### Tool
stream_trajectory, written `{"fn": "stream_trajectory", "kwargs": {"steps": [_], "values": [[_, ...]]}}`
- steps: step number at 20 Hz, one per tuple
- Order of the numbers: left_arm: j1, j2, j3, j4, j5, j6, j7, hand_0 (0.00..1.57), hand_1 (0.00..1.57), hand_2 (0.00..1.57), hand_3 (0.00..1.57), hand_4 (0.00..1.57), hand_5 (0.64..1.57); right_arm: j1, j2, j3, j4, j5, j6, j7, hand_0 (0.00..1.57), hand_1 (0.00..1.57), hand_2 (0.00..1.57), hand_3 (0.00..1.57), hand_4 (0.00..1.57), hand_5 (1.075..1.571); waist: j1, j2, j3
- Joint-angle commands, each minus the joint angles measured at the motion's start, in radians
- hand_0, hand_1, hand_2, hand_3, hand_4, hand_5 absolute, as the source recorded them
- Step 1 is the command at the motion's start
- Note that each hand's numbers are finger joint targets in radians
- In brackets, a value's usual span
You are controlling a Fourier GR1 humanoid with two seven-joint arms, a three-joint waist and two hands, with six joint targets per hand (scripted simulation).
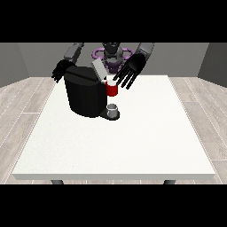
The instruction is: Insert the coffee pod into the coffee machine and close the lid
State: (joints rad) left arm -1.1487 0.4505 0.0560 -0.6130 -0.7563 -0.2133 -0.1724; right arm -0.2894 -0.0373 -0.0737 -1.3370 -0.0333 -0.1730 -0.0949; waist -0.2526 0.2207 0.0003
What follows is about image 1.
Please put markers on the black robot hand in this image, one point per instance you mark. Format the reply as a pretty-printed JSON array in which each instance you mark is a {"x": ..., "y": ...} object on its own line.
[
  {"x": 135, "y": 65},
  {"x": 61, "y": 69}
]

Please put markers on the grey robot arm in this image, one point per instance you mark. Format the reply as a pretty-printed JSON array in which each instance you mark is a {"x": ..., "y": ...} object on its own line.
[
  {"x": 145, "y": 48},
  {"x": 73, "y": 52}
]

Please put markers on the black coffee machine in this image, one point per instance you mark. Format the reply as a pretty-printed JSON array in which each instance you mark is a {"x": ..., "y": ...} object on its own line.
[{"x": 84, "y": 94}]

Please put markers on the red pod holder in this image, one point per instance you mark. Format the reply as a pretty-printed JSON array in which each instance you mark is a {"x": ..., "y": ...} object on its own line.
[{"x": 112, "y": 90}]

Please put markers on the pale grey machine lid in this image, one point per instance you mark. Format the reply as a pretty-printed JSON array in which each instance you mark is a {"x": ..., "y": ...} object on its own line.
[{"x": 99, "y": 69}]

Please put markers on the grey robot trunk purple rings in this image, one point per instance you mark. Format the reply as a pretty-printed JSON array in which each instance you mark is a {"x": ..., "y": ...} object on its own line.
[{"x": 112, "y": 56}]

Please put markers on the small grey cup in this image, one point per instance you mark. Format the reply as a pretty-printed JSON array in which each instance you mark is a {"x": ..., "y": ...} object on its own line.
[{"x": 112, "y": 110}]

